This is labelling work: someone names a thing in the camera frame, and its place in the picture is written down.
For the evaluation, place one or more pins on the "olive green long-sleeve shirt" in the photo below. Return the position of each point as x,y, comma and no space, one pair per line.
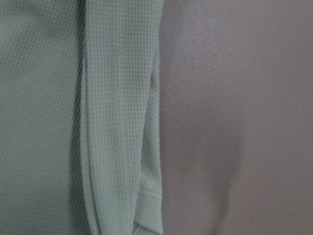
79,117

